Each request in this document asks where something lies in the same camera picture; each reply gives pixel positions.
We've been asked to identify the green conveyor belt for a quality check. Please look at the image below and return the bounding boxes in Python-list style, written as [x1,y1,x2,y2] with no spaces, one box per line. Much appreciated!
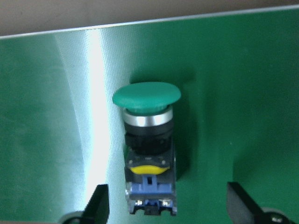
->
[0,5,299,224]

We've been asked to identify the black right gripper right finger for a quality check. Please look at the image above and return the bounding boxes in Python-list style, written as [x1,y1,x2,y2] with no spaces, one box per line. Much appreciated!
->
[227,182,295,224]

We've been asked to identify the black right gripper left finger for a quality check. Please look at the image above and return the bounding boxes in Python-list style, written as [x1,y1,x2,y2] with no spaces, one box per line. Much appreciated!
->
[58,184,110,224]

